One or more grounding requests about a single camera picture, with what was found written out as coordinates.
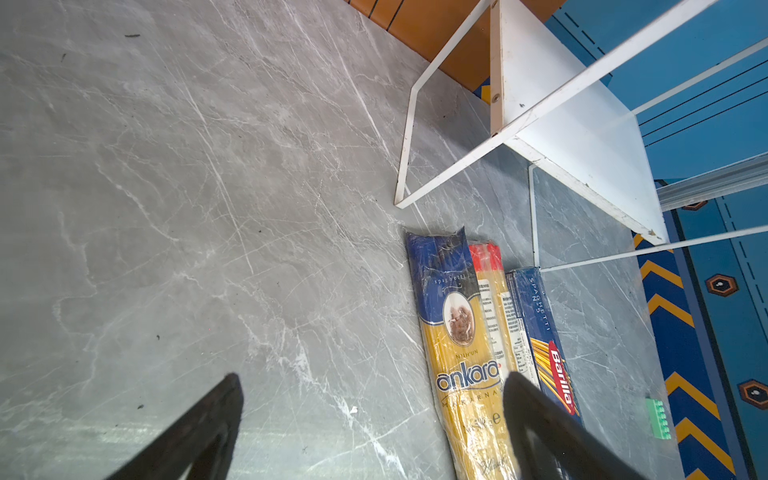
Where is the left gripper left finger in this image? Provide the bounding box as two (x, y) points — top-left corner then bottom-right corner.
(109, 373), (244, 479)

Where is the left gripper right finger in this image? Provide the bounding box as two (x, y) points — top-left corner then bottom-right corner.
(503, 372), (642, 479)

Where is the red-ended clear spaghetti bag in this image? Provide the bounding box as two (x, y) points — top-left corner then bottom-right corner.
(469, 243), (539, 387)

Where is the blue Ankara spaghetti bag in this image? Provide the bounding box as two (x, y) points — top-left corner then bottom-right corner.
(406, 230), (520, 479)

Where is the white two-tier metal shelf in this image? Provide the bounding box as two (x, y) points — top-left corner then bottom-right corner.
(394, 1), (767, 253)

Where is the green toy brick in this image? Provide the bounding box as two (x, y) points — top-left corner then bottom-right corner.
(645, 398), (672, 440)

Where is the blue Barilla spaghetti box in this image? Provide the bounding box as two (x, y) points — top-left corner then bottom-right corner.
(506, 267), (583, 425)

